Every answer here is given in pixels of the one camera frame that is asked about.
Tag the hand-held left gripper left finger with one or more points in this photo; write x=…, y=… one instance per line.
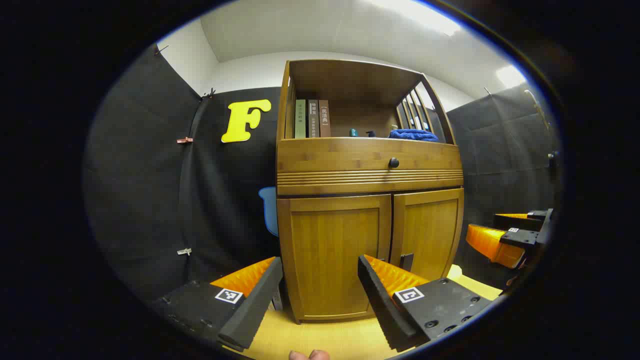
x=255, y=305

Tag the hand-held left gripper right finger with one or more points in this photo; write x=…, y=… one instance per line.
x=380, y=300

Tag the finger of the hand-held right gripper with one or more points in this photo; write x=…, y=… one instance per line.
x=492, y=245
x=520, y=220

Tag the wooden cabinet door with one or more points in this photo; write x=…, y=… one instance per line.
x=325, y=250
x=430, y=225

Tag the wooden double-door shoe cabinet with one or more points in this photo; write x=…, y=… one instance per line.
x=350, y=80

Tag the wooden cabinet drawer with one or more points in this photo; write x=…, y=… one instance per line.
x=340, y=157

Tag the blue-grey floor book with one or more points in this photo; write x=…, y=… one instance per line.
x=277, y=300

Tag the silver cloth clip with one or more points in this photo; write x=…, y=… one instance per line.
x=184, y=251

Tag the black round drawer knob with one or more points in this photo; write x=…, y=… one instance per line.
x=393, y=162

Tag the blue folded towel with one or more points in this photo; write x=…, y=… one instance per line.
x=412, y=135

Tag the small ceiling light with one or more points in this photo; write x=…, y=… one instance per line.
x=510, y=76

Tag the black backdrop cloth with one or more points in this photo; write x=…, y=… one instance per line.
x=150, y=190

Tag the red cloth clip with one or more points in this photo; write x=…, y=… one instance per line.
x=184, y=140

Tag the brown upright book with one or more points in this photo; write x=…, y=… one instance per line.
x=324, y=119

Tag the grey-brown upright book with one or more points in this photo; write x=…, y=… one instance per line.
x=313, y=120

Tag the black cloth clip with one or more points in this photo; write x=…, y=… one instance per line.
x=209, y=93

